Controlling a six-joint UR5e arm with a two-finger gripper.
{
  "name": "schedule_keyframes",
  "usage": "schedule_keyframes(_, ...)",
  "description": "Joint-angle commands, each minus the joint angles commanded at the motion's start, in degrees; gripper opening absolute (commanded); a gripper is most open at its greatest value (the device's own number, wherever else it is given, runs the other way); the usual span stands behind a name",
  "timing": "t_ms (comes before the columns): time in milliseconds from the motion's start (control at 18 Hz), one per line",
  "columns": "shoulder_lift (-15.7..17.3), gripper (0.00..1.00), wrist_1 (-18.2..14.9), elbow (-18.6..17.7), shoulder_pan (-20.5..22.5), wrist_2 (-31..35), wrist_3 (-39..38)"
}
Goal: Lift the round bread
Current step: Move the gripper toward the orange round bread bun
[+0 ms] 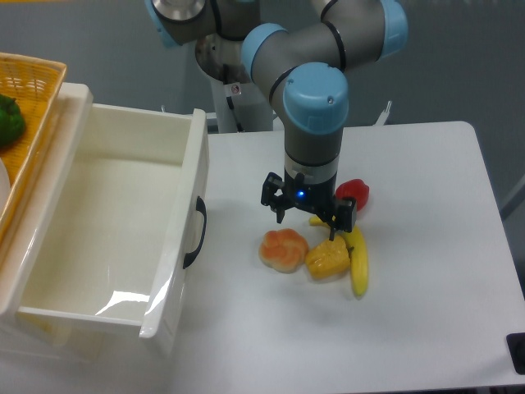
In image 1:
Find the black drawer handle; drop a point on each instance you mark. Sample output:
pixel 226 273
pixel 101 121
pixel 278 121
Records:
pixel 200 229

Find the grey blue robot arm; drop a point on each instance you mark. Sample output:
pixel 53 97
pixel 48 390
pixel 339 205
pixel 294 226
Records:
pixel 301 75

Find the orange woven basket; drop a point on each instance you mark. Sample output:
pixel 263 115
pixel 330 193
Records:
pixel 34 83

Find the yellow bell pepper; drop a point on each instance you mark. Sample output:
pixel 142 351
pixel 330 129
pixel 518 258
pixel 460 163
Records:
pixel 327 259

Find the black object at table edge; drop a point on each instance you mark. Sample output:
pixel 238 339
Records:
pixel 516 345

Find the red bell pepper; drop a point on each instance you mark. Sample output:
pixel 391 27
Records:
pixel 354 190

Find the white drawer cabinet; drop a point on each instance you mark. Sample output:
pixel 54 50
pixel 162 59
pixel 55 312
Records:
pixel 20 251

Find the white open drawer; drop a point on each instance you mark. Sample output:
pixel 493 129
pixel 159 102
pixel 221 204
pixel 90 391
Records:
pixel 112 256

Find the green bell pepper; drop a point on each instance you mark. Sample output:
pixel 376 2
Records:
pixel 12 121

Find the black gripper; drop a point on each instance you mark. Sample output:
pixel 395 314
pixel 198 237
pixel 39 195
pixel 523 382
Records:
pixel 337 214

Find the yellow banana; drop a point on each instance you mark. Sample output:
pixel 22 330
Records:
pixel 358 253

